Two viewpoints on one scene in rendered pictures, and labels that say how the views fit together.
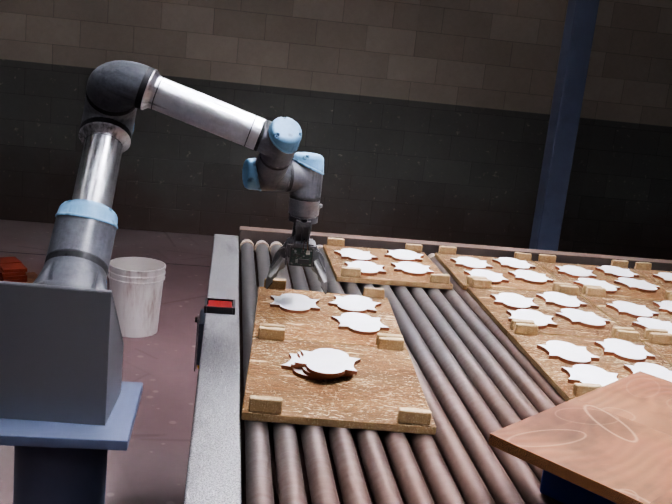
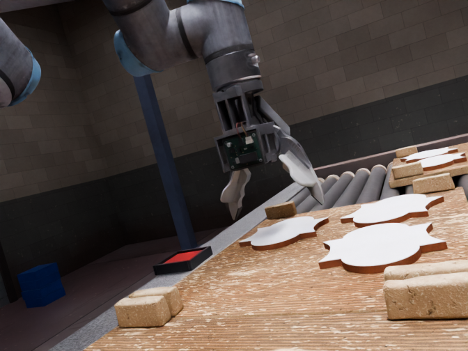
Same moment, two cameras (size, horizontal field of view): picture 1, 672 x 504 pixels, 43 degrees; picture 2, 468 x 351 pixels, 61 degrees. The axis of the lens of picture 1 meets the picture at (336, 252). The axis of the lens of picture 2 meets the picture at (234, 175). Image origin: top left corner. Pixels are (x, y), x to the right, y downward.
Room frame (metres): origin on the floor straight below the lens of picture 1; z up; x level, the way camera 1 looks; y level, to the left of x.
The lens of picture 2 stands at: (1.55, -0.20, 1.08)
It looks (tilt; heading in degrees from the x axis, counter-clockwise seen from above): 3 degrees down; 33
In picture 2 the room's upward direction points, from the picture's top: 15 degrees counter-clockwise
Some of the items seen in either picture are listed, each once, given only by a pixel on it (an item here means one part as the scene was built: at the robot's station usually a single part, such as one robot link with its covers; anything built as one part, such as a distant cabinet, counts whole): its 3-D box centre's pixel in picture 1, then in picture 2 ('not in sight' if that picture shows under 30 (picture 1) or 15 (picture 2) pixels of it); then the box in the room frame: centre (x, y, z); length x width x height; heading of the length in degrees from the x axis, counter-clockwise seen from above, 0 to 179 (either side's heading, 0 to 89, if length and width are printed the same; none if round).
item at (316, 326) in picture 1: (326, 317); (325, 246); (2.04, 0.01, 0.93); 0.41 x 0.35 x 0.02; 4
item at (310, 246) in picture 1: (301, 240); (246, 127); (2.06, 0.09, 1.11); 0.09 x 0.08 x 0.12; 4
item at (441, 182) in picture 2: (373, 292); (432, 184); (2.24, -0.11, 0.95); 0.06 x 0.02 x 0.03; 94
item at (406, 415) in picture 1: (414, 416); not in sight; (1.44, -0.17, 0.95); 0.06 x 0.02 x 0.03; 94
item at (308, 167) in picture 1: (306, 176); (217, 22); (2.06, 0.09, 1.27); 0.09 x 0.08 x 0.11; 111
